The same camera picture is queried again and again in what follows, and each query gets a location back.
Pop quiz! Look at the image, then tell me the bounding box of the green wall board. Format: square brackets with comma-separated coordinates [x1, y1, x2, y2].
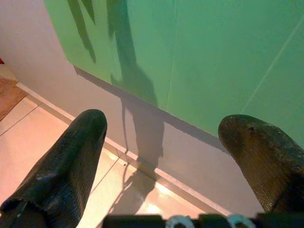
[43, 0, 304, 152]

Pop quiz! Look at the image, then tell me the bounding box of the brown floor mat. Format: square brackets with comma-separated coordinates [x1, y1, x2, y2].
[0, 75, 29, 122]

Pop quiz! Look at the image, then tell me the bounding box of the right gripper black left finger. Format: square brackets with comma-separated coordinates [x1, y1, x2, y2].
[0, 109, 108, 228]

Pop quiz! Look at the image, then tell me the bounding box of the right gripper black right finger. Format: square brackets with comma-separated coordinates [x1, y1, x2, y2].
[218, 114, 304, 214]

